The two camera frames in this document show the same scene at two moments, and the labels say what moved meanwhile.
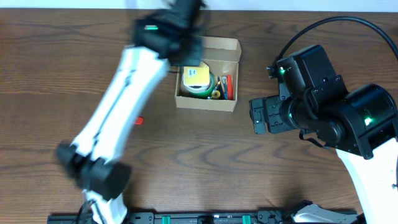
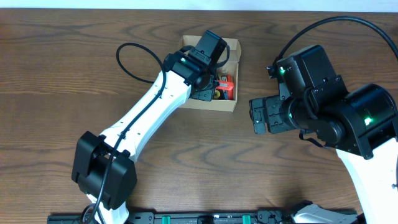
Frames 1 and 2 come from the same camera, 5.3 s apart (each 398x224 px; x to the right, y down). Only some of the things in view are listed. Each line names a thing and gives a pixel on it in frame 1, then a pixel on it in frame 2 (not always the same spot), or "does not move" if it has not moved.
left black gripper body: [182, 51] to [206, 91]
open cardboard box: [222, 55] does not move
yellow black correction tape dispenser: [217, 92] does not move
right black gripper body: [274, 109] does not move
